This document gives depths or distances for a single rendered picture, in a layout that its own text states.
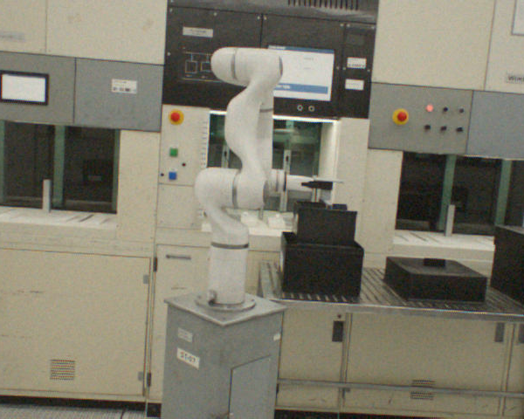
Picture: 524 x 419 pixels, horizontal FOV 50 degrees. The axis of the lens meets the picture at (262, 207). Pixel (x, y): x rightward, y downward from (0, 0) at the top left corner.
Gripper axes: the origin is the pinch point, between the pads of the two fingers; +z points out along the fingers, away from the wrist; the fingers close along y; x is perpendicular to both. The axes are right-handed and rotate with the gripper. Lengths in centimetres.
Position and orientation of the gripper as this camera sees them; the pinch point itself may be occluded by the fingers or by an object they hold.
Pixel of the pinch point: (326, 184)
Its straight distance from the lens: 205.7
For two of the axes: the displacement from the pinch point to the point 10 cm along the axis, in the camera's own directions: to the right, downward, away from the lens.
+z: 10.0, 0.7, 0.4
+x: 0.8, -9.9, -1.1
